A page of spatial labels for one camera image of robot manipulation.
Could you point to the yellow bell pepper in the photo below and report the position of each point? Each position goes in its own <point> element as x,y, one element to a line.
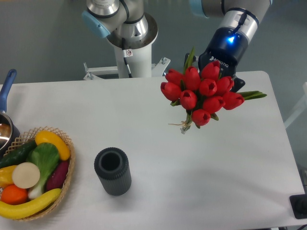
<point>6,176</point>

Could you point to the purple sweet potato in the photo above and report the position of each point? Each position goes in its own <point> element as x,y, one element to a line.
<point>58,177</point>

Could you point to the blue handled saucepan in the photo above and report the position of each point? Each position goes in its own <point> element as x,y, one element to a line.
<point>8,131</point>

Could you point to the metal base bracket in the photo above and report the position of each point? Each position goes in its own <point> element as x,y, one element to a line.
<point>158,69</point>

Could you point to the dark green cucumber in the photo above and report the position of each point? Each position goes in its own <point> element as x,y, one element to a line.
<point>18,155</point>

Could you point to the woven wicker basket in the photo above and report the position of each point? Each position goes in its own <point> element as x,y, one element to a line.
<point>29,136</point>

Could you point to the black device at edge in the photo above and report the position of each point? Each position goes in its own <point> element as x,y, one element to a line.
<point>299,206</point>

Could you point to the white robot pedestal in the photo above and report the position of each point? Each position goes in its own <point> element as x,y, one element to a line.
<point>136,62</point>

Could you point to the orange fruit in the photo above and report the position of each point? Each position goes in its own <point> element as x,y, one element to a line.
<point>14,194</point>

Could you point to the beige round radish slice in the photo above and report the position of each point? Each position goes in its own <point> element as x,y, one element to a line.
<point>26,175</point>

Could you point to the red tulip bouquet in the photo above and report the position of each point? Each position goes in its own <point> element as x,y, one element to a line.
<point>202,93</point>

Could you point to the green bok choy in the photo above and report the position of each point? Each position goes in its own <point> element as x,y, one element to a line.
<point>46,157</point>

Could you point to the yellow banana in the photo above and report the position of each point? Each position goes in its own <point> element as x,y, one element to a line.
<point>29,208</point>

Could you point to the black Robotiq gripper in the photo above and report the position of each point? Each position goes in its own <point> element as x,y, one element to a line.
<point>227,49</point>

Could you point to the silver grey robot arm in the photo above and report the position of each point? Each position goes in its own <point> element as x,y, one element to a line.
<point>132,32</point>

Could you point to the dark grey ribbed vase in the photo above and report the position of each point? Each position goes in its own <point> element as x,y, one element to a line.
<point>113,170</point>

